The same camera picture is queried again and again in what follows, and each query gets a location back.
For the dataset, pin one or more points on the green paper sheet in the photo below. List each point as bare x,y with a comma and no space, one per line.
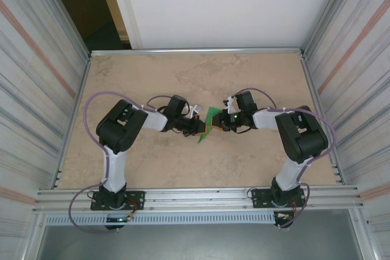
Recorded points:
213,112

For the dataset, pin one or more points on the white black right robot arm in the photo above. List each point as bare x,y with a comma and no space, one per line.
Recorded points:
289,177

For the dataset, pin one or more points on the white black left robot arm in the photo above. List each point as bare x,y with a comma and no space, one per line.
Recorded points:
114,171

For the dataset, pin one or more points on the grey metal sheet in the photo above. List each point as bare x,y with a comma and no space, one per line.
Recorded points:
198,244

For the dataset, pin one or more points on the small circuit board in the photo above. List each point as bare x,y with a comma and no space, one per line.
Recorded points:
117,219

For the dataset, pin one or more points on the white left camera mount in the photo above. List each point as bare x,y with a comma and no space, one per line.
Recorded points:
193,110

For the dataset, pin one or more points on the long aluminium mounting rail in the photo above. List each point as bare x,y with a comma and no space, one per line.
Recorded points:
198,199

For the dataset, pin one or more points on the aluminium table edge rail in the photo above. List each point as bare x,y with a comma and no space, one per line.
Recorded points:
198,51
80,89
317,101

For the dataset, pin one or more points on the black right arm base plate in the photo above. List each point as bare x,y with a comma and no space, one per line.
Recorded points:
259,196

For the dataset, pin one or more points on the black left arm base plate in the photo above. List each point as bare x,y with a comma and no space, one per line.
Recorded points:
137,196

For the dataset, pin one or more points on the corrugated enclosure side panel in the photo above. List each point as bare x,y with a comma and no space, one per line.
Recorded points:
30,74
359,74

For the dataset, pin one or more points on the white door frame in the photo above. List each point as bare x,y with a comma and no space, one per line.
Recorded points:
122,7

